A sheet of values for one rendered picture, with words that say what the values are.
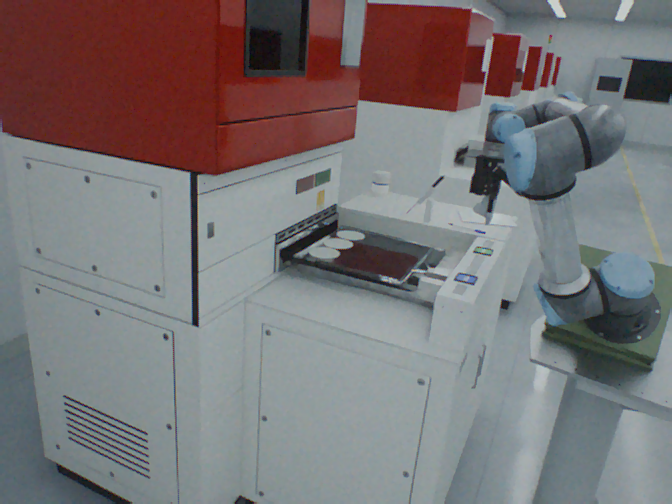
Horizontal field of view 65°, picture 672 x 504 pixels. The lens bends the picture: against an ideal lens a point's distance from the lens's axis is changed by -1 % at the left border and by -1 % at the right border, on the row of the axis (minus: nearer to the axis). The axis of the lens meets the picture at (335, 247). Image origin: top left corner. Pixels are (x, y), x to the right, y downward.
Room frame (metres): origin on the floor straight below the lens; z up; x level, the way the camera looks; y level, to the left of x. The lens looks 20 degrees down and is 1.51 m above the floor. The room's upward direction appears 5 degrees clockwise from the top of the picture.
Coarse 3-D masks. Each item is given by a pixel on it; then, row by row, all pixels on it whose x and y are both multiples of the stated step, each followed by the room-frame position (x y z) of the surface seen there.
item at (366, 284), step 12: (300, 264) 1.61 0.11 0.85; (324, 276) 1.58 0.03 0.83; (336, 276) 1.56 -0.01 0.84; (348, 276) 1.54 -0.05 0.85; (360, 288) 1.52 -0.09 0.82; (372, 288) 1.51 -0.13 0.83; (384, 288) 1.49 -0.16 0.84; (396, 288) 1.48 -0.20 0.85; (408, 300) 1.46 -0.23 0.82; (420, 300) 1.45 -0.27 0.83
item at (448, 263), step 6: (444, 258) 1.70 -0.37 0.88; (450, 258) 1.70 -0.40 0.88; (438, 264) 1.64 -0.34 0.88; (444, 264) 1.64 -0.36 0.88; (450, 264) 1.65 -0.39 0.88; (456, 264) 1.65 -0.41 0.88; (444, 270) 1.59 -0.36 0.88; (450, 270) 1.59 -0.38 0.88; (420, 294) 1.41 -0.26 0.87; (426, 294) 1.41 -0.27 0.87; (432, 294) 1.40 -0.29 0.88; (432, 300) 1.40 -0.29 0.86
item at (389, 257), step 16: (320, 240) 1.71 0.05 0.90; (352, 240) 1.74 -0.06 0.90; (368, 240) 1.76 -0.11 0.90; (384, 240) 1.78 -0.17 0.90; (400, 240) 1.79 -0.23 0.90; (352, 256) 1.59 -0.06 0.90; (368, 256) 1.60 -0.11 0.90; (384, 256) 1.62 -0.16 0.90; (400, 256) 1.63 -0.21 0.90; (416, 256) 1.64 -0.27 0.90; (384, 272) 1.48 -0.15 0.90; (400, 272) 1.49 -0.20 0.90
